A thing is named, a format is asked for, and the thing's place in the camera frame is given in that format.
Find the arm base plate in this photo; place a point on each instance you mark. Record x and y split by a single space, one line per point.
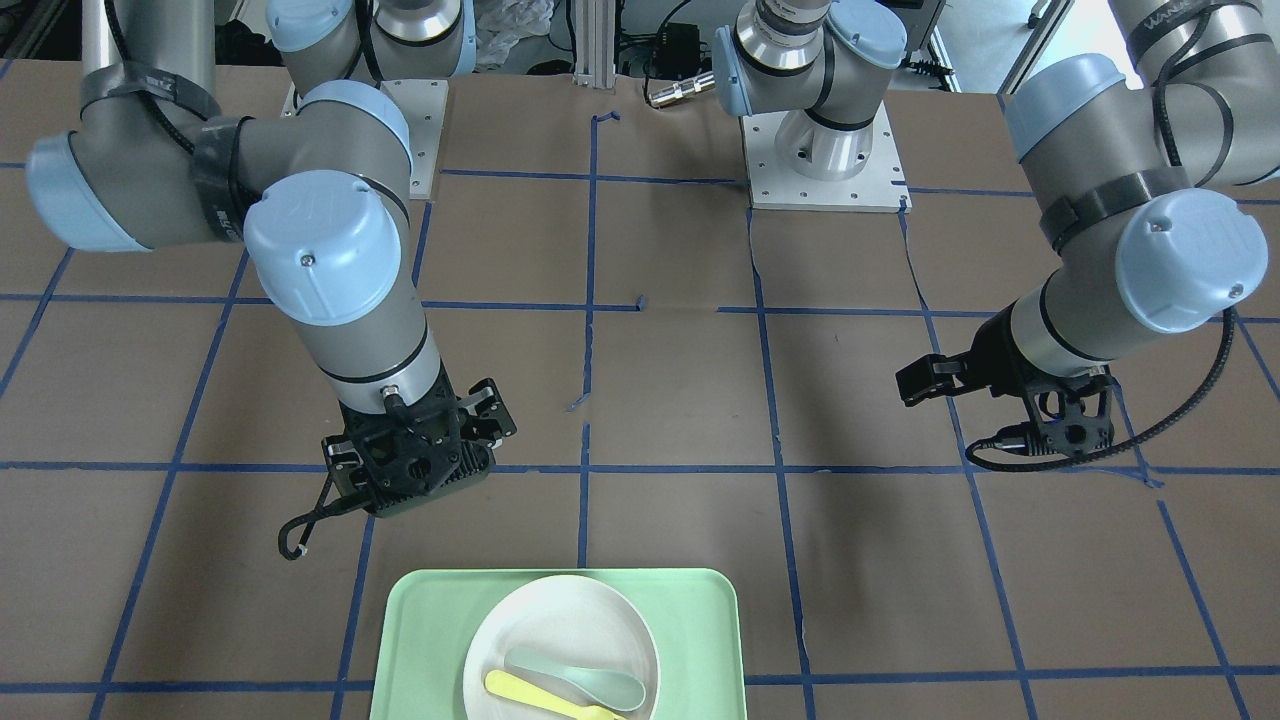
795 164
413 108

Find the green plastic tray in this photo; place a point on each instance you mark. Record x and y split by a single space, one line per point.
675 629

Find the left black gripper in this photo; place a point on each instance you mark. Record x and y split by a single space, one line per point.
993 357

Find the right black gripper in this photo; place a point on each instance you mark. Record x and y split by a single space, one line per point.
492 409

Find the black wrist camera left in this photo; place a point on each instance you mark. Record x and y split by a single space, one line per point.
1068 416

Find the beige round plate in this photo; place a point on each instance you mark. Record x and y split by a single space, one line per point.
575 620

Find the light green plastic spoon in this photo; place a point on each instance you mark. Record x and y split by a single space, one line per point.
614 689

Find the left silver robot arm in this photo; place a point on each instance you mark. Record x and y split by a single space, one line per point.
1130 183

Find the yellow plastic fork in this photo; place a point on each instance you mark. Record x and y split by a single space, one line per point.
509 687

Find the aluminium frame post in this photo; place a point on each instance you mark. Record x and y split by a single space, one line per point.
594 43

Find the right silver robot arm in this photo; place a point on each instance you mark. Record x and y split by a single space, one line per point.
319 200

